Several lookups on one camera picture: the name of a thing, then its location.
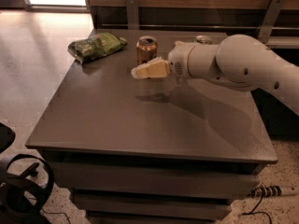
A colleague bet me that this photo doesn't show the metal shelf bracket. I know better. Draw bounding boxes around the metal shelf bracket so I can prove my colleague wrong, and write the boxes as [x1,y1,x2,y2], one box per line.
[255,0,285,44]
[125,0,139,30]

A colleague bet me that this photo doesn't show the black office chair base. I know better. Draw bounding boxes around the black office chair base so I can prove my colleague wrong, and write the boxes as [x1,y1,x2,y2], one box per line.
[0,121,72,224]

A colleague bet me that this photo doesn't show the grey drawer cabinet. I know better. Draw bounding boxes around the grey drawer cabinet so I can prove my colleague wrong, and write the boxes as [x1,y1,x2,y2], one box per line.
[27,30,277,224]

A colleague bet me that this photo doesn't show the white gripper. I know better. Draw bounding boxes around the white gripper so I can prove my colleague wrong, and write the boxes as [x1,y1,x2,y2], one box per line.
[131,40,195,79]

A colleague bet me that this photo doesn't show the white green soda can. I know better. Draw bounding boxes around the white green soda can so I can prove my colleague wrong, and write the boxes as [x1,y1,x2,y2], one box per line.
[195,35,212,45]

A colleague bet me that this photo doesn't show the black power cable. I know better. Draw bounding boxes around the black power cable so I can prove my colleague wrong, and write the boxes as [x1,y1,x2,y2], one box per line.
[241,189,274,224]

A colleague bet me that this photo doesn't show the wooden wall counter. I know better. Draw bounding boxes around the wooden wall counter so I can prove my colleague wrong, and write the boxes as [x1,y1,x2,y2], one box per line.
[86,0,299,49]

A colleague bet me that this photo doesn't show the green chip bag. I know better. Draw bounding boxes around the green chip bag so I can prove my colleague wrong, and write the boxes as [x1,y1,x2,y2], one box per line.
[67,32,127,63]

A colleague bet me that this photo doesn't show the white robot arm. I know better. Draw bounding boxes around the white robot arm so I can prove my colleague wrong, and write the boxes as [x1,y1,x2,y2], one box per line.
[131,35,299,115]

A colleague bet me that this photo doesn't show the left metal shelf bracket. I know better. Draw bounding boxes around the left metal shelf bracket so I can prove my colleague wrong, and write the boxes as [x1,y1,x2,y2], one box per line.
[125,0,139,30]

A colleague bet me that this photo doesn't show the orange soda can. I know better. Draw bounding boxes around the orange soda can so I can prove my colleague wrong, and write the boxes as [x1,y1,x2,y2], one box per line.
[136,35,158,64]

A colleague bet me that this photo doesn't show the right metal shelf bracket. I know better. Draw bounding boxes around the right metal shelf bracket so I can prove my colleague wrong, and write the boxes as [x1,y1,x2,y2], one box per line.
[255,0,285,44]

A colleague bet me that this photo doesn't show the white power strip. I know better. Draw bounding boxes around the white power strip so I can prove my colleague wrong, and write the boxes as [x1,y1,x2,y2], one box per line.
[249,185,299,198]

